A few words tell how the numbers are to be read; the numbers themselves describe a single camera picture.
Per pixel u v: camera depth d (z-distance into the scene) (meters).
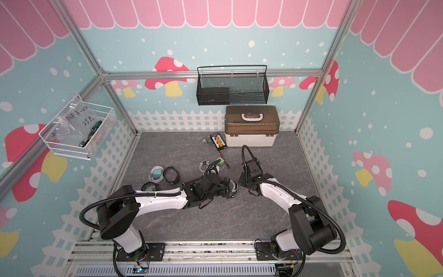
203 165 1.03
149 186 0.92
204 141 1.13
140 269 0.72
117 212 0.45
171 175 0.98
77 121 0.71
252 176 0.69
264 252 0.74
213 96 0.90
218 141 1.13
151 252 0.74
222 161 1.12
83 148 0.63
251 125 0.94
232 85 0.94
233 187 0.87
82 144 0.70
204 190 0.65
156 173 0.97
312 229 0.43
